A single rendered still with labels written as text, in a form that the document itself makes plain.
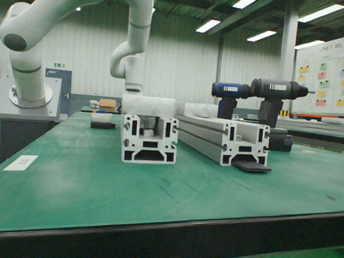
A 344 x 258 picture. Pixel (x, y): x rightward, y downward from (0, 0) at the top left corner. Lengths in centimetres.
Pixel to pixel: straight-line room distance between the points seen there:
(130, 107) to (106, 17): 1234
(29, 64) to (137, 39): 46
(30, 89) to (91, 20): 1145
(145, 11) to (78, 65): 1134
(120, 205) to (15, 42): 96
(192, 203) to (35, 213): 16
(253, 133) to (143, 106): 23
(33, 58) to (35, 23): 19
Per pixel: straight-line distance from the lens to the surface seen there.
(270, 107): 88
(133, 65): 131
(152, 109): 57
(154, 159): 52
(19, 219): 28
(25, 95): 144
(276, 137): 87
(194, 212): 29
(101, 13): 1292
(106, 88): 1235
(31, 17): 117
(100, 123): 115
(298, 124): 258
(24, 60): 131
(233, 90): 103
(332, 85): 414
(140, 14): 114
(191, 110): 84
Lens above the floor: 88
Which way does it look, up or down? 4 degrees down
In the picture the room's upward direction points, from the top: 5 degrees clockwise
